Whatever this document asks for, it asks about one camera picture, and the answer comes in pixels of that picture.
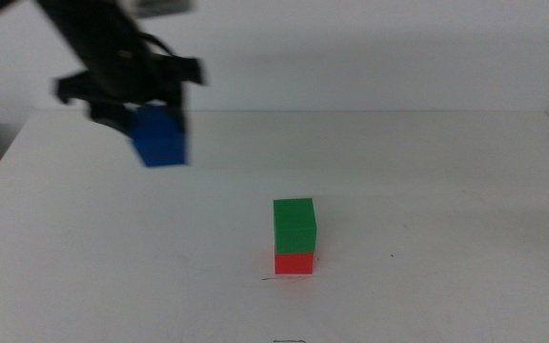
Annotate blue cube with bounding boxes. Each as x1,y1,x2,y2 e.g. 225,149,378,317
129,104,190,169

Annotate red cube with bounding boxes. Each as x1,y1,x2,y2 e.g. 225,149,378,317
274,251,315,276

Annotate green cube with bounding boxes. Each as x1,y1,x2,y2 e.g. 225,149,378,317
273,197,318,255

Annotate black cable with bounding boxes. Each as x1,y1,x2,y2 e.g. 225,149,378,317
138,30,176,57

